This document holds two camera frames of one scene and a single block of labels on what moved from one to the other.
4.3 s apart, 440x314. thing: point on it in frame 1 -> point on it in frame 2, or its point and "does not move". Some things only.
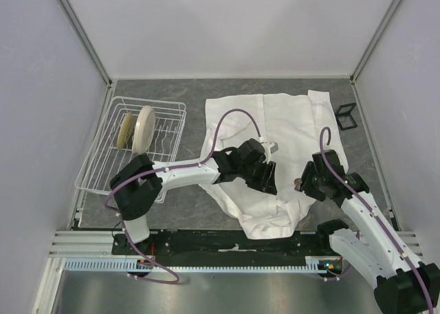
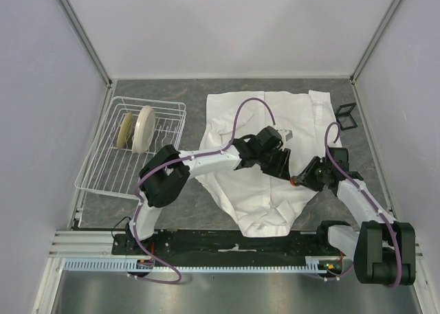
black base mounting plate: x=315 y=244 does not move
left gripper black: x=269 y=182 -> x=281 y=169
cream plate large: x=144 y=130 does not move
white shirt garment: x=295 y=126 does not move
